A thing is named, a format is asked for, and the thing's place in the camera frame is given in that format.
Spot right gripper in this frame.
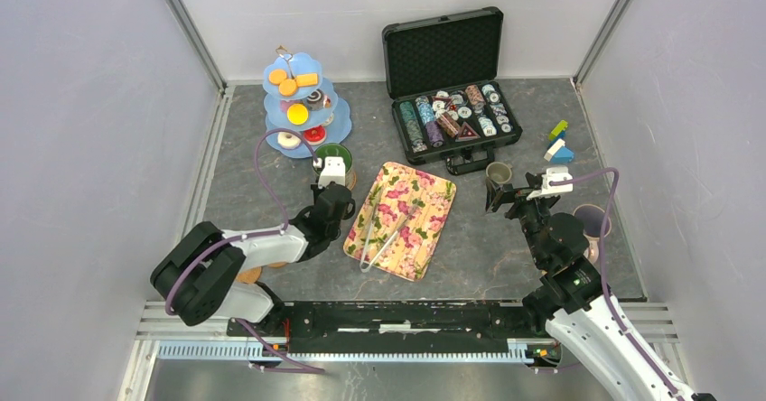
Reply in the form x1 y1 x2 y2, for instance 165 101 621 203
483 173 555 266

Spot green-inside floral mug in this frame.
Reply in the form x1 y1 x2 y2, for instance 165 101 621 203
312 144 355 190

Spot floral rectangular tray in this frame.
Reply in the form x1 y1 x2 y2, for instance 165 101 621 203
342 162 457 282

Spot red glazed donut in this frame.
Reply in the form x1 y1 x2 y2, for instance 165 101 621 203
303 126 327 146

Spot silver serving tongs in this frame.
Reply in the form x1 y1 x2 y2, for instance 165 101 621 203
352 186 421 273

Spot white glazed donut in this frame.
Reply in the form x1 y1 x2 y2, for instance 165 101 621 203
277 131 303 150

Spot beige mug purple inside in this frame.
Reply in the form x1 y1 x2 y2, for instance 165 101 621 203
573 204 612 265

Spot chocolate swirl cake roll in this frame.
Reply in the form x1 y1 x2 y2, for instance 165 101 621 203
304 89 332 111

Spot round orange biscuit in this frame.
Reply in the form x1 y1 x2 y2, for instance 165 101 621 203
267 68 289 86
278 78 298 97

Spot square yellow biscuit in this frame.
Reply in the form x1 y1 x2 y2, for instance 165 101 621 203
294 72 321 88

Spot woven rattan coaster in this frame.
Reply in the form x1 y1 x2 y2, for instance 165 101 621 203
345 169 358 191

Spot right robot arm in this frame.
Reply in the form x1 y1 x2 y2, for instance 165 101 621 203
485 165 713 400

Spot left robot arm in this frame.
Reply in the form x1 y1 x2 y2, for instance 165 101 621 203
150 155 355 336

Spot small beige cup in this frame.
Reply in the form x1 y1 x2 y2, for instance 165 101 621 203
485 162 513 189

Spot colourful toy block stack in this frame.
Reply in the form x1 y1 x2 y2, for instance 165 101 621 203
543 120 575 164

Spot blue three-tier cake stand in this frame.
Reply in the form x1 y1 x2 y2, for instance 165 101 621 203
262 46 352 159

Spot black poker chip case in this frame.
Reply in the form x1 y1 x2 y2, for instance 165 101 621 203
381 6 522 175

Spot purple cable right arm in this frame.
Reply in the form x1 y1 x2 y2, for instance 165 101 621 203
547 167 689 401

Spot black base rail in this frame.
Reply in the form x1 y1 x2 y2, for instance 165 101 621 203
250 299 547 340

